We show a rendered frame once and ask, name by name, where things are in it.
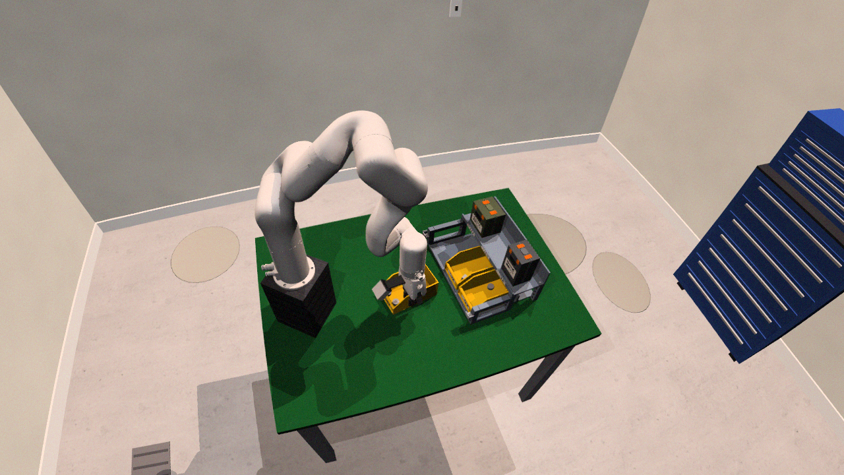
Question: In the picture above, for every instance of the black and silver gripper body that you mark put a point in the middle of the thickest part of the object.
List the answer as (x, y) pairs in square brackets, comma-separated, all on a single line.
[(413, 286)]

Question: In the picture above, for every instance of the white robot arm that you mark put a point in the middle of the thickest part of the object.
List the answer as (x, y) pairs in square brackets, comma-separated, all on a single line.
[(366, 134)]

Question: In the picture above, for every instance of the dark grey tool case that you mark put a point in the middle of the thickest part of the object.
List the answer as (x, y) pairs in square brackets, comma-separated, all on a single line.
[(520, 262)]

